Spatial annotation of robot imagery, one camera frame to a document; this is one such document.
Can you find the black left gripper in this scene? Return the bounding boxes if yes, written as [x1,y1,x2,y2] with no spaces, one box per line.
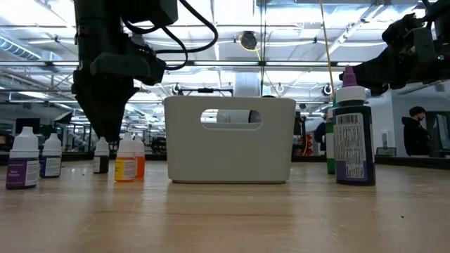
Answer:
[72,8,141,142]

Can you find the person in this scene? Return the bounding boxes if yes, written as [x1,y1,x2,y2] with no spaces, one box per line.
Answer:
[401,105,432,158]
[314,112,328,153]

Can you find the white wall dispenser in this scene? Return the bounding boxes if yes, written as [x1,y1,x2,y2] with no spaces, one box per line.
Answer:
[381,129,395,148]

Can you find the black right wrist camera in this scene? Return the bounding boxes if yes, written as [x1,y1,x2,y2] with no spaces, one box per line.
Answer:
[381,12,425,46]

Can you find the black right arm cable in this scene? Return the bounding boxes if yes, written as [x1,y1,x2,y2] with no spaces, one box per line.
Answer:
[420,0,437,18]

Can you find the red equipment stand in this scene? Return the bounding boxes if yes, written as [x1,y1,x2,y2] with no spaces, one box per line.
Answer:
[302,133,315,157]

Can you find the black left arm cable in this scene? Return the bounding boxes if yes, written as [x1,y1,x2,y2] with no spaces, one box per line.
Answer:
[121,0,219,72]

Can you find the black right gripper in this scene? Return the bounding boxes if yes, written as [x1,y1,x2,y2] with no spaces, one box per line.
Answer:
[339,26,446,96]

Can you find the small orange food colouring bottle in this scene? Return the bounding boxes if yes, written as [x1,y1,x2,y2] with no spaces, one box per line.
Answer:
[133,136,146,179]

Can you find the small purple food colouring bottle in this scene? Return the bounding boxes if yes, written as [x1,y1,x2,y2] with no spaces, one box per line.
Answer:
[5,126,40,190]

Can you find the long yellow cable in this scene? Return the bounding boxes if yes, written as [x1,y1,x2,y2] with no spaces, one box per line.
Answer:
[319,0,336,101]

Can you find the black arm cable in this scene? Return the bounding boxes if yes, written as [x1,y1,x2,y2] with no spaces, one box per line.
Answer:
[420,0,437,18]
[121,0,219,72]

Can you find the small blue food colouring bottle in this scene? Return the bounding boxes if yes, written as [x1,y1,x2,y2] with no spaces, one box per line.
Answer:
[39,132,63,179]

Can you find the large green food colouring bottle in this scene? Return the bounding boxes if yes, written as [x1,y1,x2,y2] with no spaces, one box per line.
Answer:
[324,98,338,176]

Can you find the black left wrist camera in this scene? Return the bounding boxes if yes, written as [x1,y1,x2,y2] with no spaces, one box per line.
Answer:
[137,52,167,86]

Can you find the white plastic storage bin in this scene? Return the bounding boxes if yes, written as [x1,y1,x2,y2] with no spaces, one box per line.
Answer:
[163,96,297,185]

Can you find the small yellow food colouring bottle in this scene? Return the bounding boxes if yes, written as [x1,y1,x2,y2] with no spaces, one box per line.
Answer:
[114,132,137,183]

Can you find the small black food colouring bottle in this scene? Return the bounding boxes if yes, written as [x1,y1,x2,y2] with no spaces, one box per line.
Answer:
[92,136,110,175]

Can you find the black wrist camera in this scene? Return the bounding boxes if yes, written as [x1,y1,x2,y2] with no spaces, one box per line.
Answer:
[137,52,167,86]
[381,12,425,46]

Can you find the short black hanging bar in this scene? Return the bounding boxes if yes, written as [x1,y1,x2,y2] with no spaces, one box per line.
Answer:
[177,86,235,96]

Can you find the small grey box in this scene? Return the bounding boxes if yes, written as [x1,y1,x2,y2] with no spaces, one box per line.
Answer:
[375,146,397,157]

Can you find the large purple food colouring bottle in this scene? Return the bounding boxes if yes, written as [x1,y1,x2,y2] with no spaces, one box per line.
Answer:
[332,65,377,187]

